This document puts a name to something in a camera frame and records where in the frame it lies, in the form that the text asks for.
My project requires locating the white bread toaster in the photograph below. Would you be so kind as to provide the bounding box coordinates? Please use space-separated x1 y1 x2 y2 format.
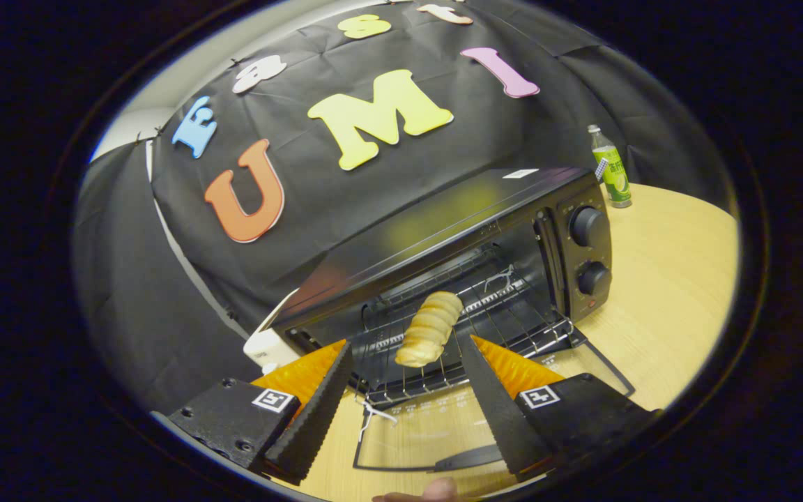
243 289 301 374

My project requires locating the golden bread roll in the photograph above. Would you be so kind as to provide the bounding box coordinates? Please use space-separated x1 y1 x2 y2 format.
395 291 465 369

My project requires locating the white string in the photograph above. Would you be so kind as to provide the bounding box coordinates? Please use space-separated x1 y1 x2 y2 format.
358 399 399 444
484 264 515 291

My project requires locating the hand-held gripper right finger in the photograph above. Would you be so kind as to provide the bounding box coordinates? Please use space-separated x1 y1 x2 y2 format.
459 335 660 482

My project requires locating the black toaster oven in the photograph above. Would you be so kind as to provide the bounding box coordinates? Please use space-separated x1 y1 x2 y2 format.
273 166 636 473

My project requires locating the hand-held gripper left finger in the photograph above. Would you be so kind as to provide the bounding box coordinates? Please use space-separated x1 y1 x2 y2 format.
158 340 355 487

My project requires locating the green drink bottle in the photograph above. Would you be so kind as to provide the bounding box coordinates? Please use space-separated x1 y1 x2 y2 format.
588 124 632 208

